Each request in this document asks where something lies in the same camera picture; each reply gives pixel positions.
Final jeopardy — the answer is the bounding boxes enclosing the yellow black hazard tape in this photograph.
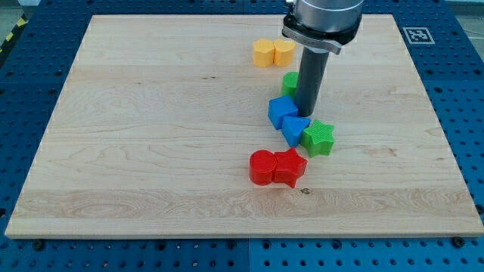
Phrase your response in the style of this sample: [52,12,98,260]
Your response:
[1,14,29,54]

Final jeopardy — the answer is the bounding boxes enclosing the red star block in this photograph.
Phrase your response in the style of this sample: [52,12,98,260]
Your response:
[273,147,308,188]

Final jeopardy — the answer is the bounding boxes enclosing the green star block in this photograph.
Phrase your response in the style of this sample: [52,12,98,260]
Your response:
[300,119,334,157]

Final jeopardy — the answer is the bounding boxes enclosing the yellow heart block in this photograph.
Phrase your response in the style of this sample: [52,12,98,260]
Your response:
[273,39,296,66]

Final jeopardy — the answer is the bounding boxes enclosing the blue cube block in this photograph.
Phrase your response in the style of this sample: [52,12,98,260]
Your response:
[268,95,298,130]

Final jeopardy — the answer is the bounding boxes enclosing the white fiducial marker tag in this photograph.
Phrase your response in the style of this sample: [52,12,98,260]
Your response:
[403,26,435,45]

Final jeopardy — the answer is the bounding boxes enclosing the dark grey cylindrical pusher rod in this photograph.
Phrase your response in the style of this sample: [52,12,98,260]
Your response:
[294,48,329,117]

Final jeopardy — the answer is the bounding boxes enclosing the green circle block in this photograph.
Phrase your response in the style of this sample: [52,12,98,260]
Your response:
[281,72,299,99]

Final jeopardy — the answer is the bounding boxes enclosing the blue triangle block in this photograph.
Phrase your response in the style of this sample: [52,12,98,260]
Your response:
[282,116,311,147]

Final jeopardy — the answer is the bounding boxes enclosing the wooden board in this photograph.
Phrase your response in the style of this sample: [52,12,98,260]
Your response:
[5,14,483,239]

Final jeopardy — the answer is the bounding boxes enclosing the yellow hexagon block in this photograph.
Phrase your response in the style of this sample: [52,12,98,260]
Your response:
[253,39,275,67]

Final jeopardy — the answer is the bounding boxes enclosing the red circle block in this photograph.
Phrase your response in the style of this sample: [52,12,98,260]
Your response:
[249,150,277,186]

